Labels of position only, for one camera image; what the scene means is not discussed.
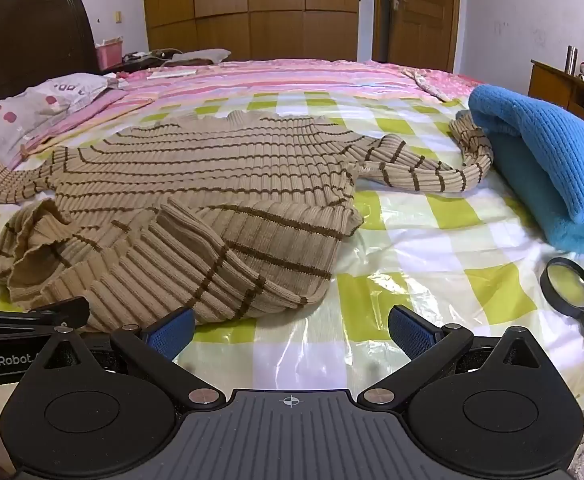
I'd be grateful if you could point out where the wooden side cabinet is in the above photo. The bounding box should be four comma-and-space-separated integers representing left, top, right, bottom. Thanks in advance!
528, 59, 584, 136

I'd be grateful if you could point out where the dark nightstand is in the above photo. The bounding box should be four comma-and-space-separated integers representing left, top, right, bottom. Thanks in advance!
102, 52, 173, 75

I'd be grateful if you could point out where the pink striped quilt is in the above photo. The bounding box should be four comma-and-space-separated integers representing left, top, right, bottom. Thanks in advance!
22, 57, 488, 161

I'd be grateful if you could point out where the white paper on bed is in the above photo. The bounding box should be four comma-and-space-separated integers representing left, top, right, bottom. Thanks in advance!
147, 67, 197, 81

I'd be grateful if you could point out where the dark wooden headboard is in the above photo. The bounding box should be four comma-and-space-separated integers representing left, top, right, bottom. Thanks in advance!
0, 0, 100, 108

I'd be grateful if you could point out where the wooden door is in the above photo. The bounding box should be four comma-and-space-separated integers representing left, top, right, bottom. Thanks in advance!
372, 0, 462, 73

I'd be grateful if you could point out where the pink pillow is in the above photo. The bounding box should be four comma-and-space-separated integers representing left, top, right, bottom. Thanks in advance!
22, 87, 147, 161

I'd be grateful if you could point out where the grey cloth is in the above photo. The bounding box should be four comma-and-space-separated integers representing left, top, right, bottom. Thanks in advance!
164, 48, 231, 66

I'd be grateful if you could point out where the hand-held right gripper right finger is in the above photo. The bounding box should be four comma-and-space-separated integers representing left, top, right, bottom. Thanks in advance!
356, 304, 570, 408

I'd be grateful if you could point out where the grey dotted pillow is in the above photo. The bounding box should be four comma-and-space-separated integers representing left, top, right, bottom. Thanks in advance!
0, 72, 115, 176

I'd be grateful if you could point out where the pink floral cloth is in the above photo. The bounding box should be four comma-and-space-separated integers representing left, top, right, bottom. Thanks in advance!
404, 65, 465, 103

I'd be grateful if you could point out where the pink box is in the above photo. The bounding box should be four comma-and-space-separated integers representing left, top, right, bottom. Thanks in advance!
94, 37, 124, 70

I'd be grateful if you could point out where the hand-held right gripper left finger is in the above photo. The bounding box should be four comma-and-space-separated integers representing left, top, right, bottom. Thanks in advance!
22, 306, 227, 408

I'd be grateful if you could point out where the beige striped knit sweater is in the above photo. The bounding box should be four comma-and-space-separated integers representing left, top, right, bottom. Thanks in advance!
0, 112, 495, 333

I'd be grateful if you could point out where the wooden wardrobe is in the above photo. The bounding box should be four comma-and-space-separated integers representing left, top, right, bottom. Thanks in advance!
142, 0, 360, 62

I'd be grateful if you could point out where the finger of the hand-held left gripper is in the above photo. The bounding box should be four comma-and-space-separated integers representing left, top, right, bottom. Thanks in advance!
0, 296, 91, 337

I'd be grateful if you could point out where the blue knit sweater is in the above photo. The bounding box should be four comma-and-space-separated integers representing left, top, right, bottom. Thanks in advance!
468, 84, 584, 258

